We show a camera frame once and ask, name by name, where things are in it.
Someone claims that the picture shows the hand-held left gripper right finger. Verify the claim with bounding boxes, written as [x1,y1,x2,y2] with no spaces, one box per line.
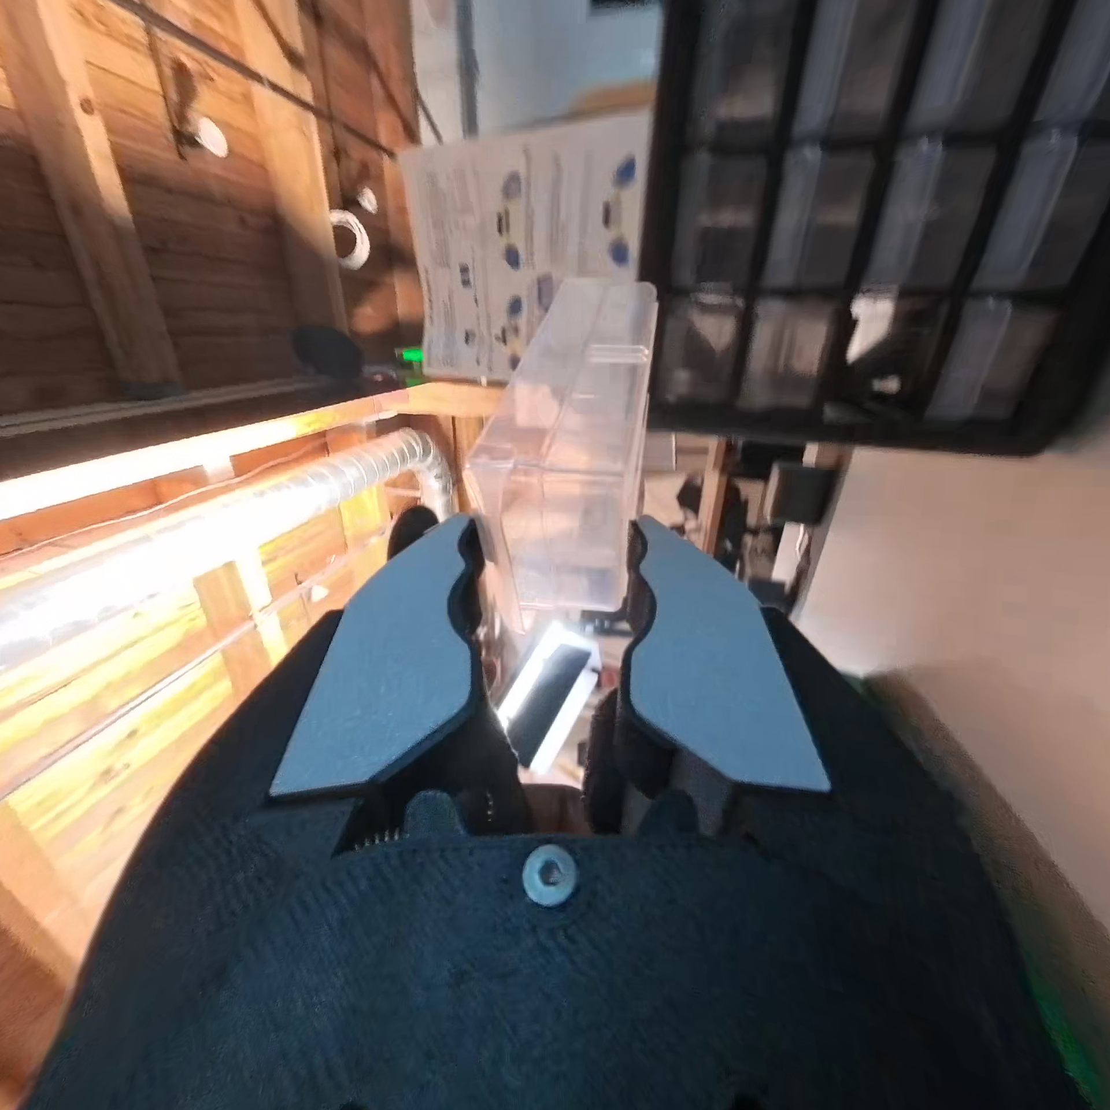
[624,513,834,794]

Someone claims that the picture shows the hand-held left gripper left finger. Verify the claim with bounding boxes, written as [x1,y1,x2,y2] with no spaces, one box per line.
[267,516,487,800]

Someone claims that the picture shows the clear plastic drawer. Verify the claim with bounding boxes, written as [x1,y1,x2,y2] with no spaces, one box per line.
[464,277,661,634]

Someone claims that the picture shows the black drawer cabinet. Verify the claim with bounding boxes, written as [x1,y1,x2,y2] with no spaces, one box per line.
[640,0,1110,455]

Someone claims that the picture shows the rows of clear cabinet drawers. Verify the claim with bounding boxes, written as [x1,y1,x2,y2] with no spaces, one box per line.
[672,0,1110,421]

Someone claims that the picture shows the black oval object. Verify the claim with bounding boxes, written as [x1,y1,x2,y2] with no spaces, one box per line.
[386,504,440,557]
[294,323,362,379]

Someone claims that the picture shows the black computer monitor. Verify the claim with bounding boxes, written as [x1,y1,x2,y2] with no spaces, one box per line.
[768,459,838,527]

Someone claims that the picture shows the bright light strip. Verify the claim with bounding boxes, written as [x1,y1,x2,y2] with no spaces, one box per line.
[0,414,383,521]

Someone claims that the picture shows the instruction poster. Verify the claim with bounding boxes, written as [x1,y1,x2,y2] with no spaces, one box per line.
[399,108,656,384]

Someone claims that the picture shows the silver ventilation duct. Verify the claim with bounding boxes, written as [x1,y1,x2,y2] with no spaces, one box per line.
[0,426,459,668]

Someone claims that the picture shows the white coiled cable ring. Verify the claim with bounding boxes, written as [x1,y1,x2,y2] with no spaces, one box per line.
[329,207,374,269]

